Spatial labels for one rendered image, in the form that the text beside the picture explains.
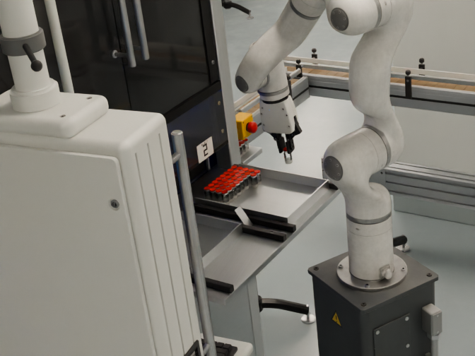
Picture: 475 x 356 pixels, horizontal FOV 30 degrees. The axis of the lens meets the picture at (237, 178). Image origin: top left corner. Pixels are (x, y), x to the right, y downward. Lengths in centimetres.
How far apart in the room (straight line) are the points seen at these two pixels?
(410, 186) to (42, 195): 214
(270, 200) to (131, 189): 115
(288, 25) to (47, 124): 77
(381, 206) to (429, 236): 199
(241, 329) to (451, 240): 133
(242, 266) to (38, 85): 94
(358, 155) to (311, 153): 295
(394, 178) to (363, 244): 136
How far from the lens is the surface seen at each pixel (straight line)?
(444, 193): 363
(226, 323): 319
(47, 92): 179
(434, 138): 423
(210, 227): 269
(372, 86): 213
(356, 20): 201
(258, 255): 253
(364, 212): 229
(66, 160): 174
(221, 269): 249
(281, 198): 281
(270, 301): 366
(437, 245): 420
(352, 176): 218
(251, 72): 232
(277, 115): 247
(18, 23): 176
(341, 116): 559
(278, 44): 230
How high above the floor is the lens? 221
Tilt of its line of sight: 27 degrees down
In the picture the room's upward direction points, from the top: 7 degrees counter-clockwise
